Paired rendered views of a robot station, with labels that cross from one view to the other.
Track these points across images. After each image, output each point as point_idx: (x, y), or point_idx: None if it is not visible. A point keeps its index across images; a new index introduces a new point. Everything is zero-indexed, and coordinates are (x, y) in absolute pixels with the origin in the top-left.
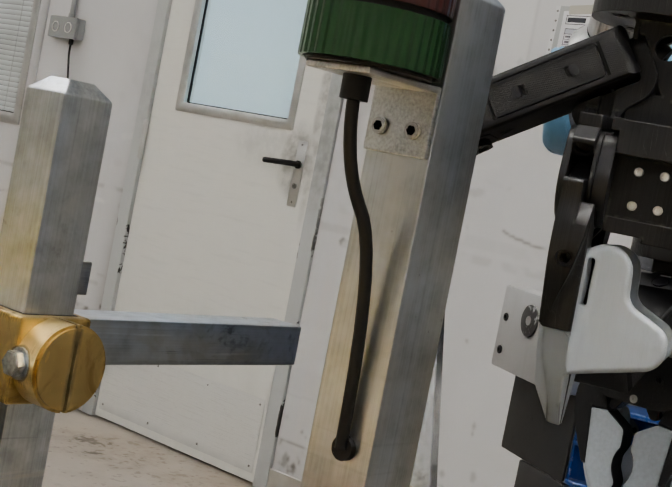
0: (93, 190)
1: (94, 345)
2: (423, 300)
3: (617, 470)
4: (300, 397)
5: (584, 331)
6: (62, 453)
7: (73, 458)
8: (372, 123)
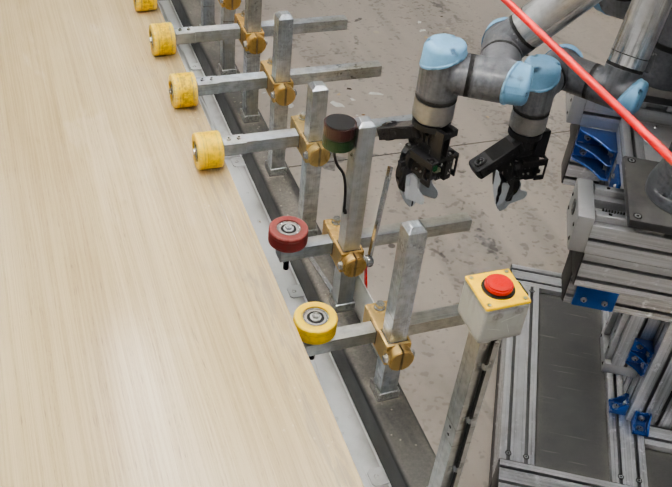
0: (325, 111)
1: (325, 151)
2: (359, 186)
3: (501, 190)
4: None
5: (409, 191)
6: None
7: None
8: None
